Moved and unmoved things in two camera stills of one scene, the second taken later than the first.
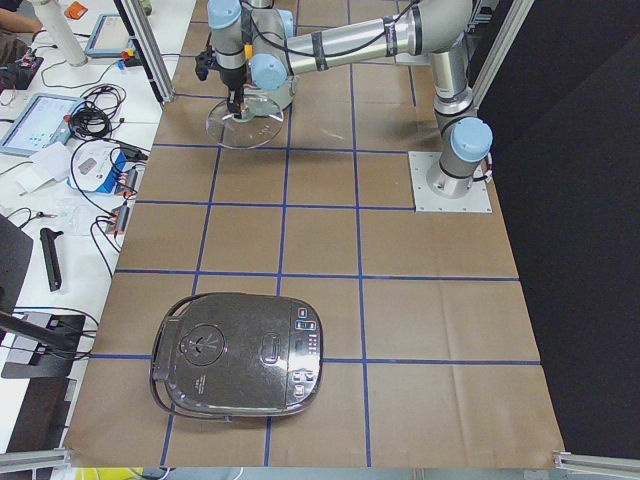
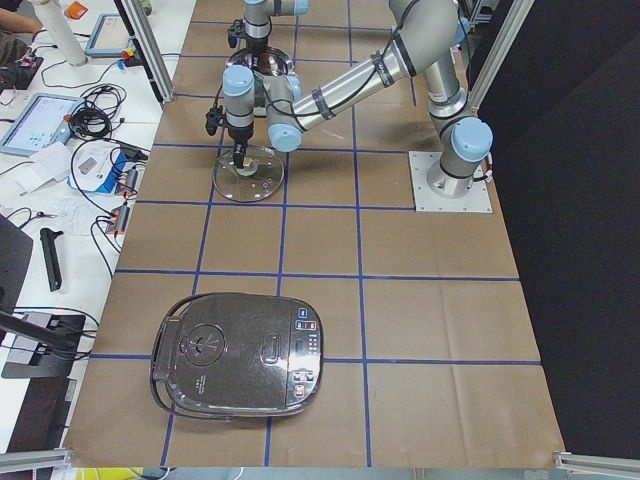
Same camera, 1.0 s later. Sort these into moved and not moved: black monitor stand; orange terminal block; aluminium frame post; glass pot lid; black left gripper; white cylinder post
Moved: glass pot lid; black left gripper
Not moved: orange terminal block; aluminium frame post; black monitor stand; white cylinder post
